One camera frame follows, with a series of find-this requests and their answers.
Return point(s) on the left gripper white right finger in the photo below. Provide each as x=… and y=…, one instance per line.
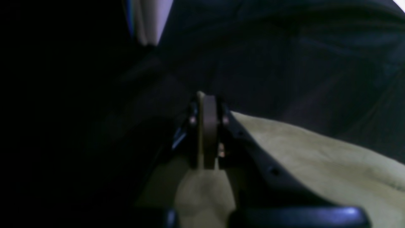
x=268, y=196

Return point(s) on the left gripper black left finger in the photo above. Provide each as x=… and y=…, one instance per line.
x=175, y=193

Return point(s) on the green T-shirt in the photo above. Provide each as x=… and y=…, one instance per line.
x=340, y=172

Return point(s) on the black table cloth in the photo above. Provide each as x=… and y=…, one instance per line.
x=83, y=112

